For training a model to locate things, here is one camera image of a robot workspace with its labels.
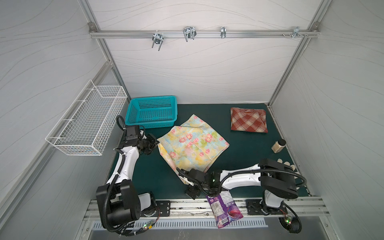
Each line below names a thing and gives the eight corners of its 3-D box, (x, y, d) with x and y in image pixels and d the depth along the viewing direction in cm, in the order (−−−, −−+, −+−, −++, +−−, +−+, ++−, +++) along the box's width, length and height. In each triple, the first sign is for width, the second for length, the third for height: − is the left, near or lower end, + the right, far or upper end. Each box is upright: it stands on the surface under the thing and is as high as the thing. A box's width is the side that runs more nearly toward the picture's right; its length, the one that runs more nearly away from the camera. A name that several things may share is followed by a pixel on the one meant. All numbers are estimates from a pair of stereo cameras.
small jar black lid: (272, 153, 95) (278, 146, 88) (270, 146, 98) (275, 139, 91) (281, 153, 95) (288, 146, 88) (278, 146, 98) (284, 139, 91)
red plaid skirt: (231, 130, 106) (232, 128, 104) (230, 109, 119) (230, 107, 116) (268, 133, 104) (270, 131, 102) (263, 112, 117) (264, 109, 115)
